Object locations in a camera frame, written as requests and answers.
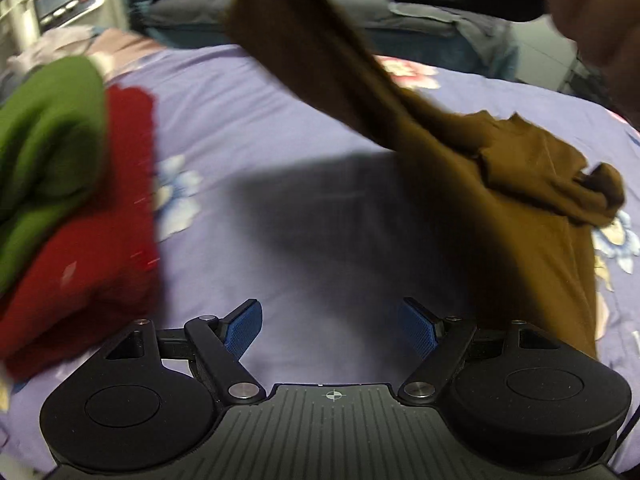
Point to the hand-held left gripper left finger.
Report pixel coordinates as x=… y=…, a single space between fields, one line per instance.
x=244 y=329

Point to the pale pink cloth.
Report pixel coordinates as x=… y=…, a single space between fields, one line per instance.
x=80 y=47

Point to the purple floral blanket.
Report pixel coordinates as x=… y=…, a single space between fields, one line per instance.
x=280 y=200

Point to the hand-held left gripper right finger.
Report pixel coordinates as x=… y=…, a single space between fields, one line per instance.
x=418 y=329

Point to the green garment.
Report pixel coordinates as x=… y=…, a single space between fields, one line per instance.
x=45 y=160

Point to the person's right hand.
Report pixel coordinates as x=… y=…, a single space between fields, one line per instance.
x=590 y=20

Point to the grey duvet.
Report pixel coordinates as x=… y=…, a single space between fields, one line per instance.
x=310 y=7

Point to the red garment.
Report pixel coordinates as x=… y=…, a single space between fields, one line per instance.
x=95 y=260

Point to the white microwave oven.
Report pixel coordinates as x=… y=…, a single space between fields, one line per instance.
x=60 y=2

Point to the brown small garment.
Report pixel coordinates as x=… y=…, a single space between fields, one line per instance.
x=480 y=195

